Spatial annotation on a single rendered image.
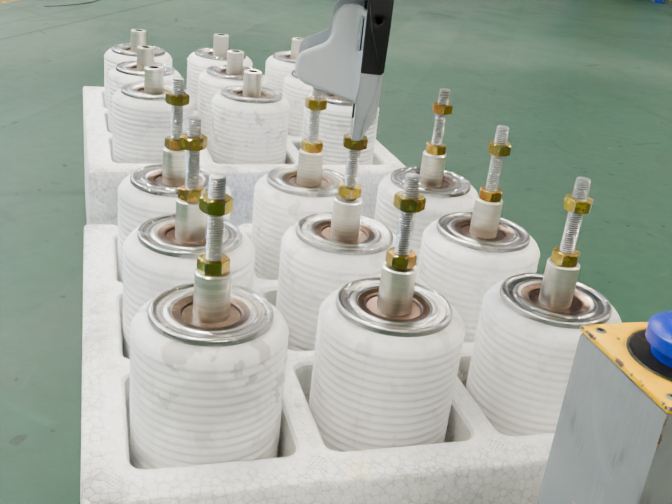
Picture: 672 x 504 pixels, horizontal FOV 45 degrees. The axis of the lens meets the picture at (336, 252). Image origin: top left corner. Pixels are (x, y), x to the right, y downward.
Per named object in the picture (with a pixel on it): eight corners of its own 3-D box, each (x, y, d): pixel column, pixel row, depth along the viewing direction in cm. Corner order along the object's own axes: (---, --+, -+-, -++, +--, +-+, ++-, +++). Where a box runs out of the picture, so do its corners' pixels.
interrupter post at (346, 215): (328, 230, 64) (332, 191, 63) (358, 233, 65) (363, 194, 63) (328, 243, 62) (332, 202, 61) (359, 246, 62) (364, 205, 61)
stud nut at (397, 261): (402, 272, 51) (404, 260, 50) (380, 263, 52) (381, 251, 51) (419, 264, 52) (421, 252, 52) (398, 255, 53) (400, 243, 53)
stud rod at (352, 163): (348, 211, 63) (359, 116, 60) (355, 216, 63) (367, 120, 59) (337, 213, 63) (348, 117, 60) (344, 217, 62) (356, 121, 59)
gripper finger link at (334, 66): (290, 133, 58) (301, -2, 56) (372, 141, 58) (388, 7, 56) (288, 139, 55) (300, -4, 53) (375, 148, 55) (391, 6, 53)
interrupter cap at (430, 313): (433, 353, 49) (435, 343, 48) (317, 320, 51) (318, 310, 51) (463, 303, 55) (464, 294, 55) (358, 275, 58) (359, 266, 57)
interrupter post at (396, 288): (405, 324, 52) (412, 277, 50) (369, 314, 52) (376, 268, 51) (415, 308, 54) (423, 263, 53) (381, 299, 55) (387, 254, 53)
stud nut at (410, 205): (410, 215, 49) (412, 202, 49) (388, 207, 50) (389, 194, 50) (428, 208, 50) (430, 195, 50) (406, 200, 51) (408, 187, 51)
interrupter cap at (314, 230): (297, 215, 67) (297, 207, 66) (389, 224, 67) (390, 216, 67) (293, 253, 60) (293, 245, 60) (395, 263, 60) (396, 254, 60)
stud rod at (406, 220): (398, 291, 52) (415, 178, 49) (386, 285, 52) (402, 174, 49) (407, 286, 53) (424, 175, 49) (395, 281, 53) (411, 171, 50)
